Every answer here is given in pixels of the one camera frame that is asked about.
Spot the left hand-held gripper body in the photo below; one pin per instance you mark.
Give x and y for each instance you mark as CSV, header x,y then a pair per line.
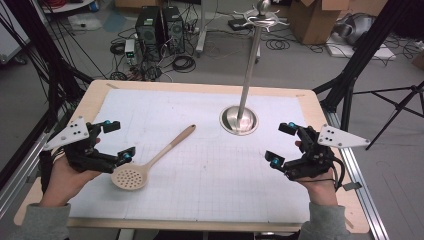
x,y
75,131

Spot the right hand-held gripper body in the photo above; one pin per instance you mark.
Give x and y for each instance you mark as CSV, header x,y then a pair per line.
x,y
336,137

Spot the beige slotted spoon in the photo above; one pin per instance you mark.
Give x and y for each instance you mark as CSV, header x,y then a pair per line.
x,y
130,176

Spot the metal utensil stand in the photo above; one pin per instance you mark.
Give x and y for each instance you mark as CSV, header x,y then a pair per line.
x,y
248,75

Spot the person's left hand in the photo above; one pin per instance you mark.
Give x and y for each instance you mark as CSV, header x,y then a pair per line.
x,y
63,183

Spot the person's right hand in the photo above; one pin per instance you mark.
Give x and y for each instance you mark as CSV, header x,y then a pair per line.
x,y
321,191

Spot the black tripod stand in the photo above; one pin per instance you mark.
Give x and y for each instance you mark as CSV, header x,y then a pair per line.
x,y
398,106

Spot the white grid mat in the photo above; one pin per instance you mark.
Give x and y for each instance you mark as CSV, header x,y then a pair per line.
x,y
200,183

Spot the small grey power supply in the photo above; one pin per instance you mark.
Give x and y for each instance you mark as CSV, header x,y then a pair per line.
x,y
130,50

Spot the white flat board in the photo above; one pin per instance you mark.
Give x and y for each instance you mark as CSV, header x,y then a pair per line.
x,y
363,52

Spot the black computer tower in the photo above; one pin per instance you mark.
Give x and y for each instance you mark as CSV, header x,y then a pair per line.
x,y
174,30
148,33

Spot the open cardboard box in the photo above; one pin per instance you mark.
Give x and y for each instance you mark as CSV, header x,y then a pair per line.
x,y
311,23

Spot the grey bag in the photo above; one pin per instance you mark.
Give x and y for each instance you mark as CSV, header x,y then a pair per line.
x,y
356,28

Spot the aluminium rail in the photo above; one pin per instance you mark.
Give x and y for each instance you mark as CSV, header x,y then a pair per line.
x,y
363,193
20,173

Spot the black truss frame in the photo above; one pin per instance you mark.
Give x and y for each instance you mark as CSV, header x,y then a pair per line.
x,y
50,56
363,50

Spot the white stand post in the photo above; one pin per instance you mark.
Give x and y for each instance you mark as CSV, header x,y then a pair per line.
x,y
201,30

